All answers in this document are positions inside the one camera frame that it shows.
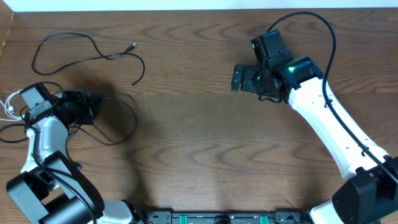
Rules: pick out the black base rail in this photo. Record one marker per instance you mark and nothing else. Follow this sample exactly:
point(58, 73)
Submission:
point(172, 217)

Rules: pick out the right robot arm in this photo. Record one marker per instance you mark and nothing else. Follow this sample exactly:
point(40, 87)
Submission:
point(370, 190)

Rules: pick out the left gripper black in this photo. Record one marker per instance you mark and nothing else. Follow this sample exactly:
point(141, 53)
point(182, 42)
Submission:
point(87, 98)

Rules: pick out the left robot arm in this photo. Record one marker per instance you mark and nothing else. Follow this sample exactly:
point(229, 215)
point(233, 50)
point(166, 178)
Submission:
point(50, 187)

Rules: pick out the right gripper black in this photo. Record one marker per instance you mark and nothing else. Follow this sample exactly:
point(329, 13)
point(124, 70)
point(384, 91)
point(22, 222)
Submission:
point(245, 84)

